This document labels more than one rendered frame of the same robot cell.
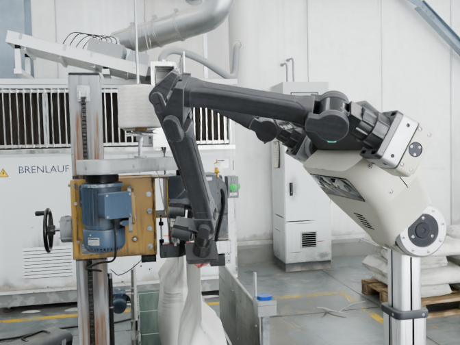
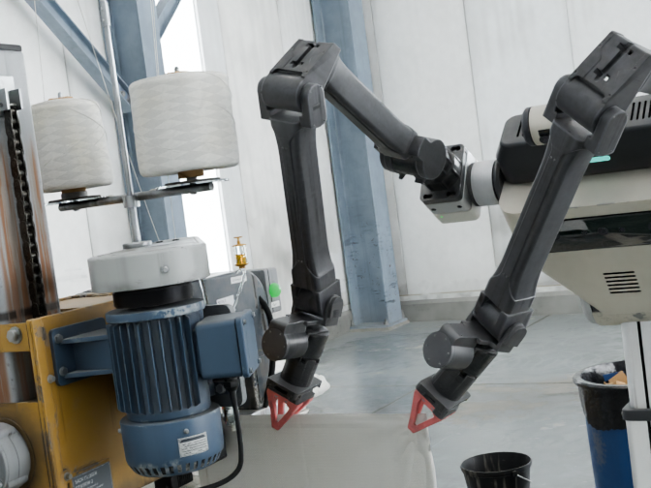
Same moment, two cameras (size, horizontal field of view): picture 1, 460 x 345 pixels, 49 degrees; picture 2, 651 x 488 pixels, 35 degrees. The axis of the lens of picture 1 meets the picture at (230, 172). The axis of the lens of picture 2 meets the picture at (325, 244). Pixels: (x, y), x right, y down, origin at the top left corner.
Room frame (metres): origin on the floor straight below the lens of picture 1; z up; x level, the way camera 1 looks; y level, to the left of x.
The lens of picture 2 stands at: (0.62, 1.45, 1.47)
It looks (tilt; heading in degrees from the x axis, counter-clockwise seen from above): 3 degrees down; 311
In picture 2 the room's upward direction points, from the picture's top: 7 degrees counter-clockwise
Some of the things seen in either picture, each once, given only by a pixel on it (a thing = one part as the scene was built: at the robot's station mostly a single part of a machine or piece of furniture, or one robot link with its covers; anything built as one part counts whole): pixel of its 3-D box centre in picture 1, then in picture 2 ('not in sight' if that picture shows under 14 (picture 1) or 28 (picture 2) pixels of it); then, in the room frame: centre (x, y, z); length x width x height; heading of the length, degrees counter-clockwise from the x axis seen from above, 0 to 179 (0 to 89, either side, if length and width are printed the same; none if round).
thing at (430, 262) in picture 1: (409, 254); not in sight; (4.48, -1.60, 0.44); 0.66 x 0.42 x 0.14; 5
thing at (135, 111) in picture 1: (140, 107); (184, 125); (1.88, 0.33, 1.61); 0.17 x 0.17 x 0.17
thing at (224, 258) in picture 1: (220, 259); not in sight; (2.08, 0.05, 0.98); 0.09 x 0.05 x 0.05; 101
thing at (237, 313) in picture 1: (237, 315); not in sight; (2.68, -0.02, 0.54); 1.05 x 0.02 x 0.41; 11
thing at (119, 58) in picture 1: (103, 45); not in sight; (4.53, 1.09, 2.38); 1.53 x 0.53 x 0.61; 101
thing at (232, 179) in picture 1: (231, 186); (258, 291); (2.10, -0.01, 1.28); 0.08 x 0.05 x 0.09; 11
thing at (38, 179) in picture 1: (119, 188); not in sight; (5.18, 1.14, 1.05); 2.28 x 1.16 x 2.09; 101
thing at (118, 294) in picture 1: (122, 300); not in sight; (3.62, 0.81, 0.35); 0.30 x 0.15 x 0.15; 11
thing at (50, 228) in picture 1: (47, 230); not in sight; (2.01, 0.74, 1.13); 0.18 x 0.11 x 0.18; 11
